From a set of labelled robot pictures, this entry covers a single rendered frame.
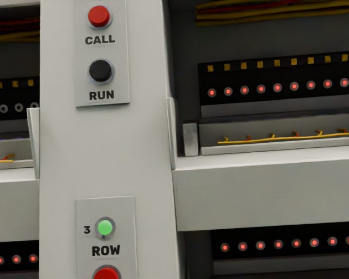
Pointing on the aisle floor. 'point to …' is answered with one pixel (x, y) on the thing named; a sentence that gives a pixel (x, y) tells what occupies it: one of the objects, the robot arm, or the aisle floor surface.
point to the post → (108, 143)
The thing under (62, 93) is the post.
